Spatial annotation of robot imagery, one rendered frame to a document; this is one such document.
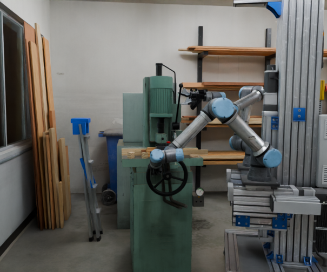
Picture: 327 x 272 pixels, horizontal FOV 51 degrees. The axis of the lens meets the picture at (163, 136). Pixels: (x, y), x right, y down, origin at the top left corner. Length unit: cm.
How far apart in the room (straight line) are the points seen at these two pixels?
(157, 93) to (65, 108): 261
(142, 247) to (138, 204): 33
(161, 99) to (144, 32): 256
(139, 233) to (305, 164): 126
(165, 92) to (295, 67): 91
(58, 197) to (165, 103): 176
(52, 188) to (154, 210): 148
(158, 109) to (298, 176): 108
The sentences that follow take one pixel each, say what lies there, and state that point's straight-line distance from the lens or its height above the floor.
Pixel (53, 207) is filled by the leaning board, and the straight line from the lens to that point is 379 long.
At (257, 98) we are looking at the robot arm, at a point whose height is 134.
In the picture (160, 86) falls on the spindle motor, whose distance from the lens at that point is 255.
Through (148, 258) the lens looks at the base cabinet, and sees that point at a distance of 271.
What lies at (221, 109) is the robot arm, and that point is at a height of 127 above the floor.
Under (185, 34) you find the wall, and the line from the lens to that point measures 507.
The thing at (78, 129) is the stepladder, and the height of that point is 106.
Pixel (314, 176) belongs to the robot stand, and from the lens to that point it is 249.
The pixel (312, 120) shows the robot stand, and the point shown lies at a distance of 244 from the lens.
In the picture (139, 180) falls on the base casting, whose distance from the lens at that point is 251.
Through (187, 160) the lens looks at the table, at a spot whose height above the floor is 88.
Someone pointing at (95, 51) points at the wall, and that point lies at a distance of 499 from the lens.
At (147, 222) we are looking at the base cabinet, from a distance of 260.
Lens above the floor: 129
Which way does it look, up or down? 5 degrees down
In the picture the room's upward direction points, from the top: straight up
